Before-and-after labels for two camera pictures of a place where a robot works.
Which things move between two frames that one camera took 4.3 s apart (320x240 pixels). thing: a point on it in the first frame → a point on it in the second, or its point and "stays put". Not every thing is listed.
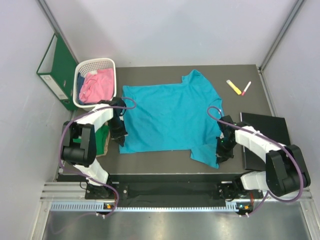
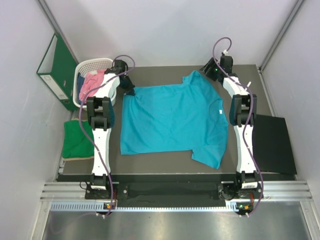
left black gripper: (119, 137) → (130, 87)
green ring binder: (57, 70) stays put
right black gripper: (222, 156) → (210, 64)
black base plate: (175, 193) stays put
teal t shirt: (179, 116) stays put
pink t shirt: (98, 87) stays put
